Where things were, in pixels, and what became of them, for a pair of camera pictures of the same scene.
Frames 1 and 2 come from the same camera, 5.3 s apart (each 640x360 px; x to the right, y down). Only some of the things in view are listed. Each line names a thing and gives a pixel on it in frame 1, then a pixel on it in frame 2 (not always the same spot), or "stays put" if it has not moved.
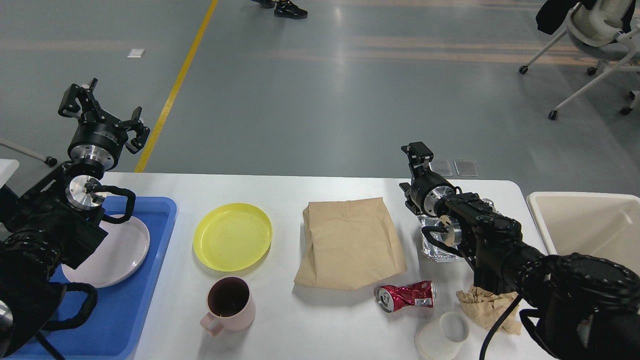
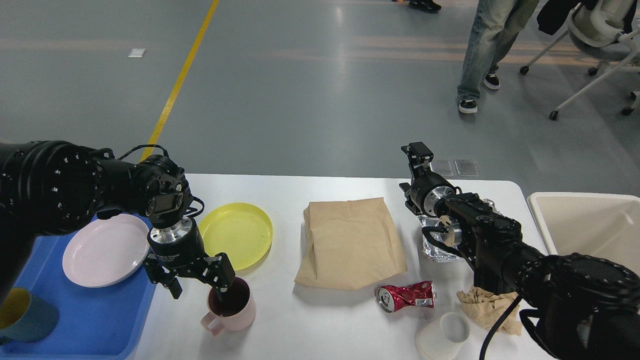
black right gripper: [428, 187] stays put
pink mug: [230, 305] stays put
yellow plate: [232, 237] stays put
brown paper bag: [349, 243] stays put
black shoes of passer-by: [283, 8] -> [428, 6]
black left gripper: [98, 136] -> [176, 242]
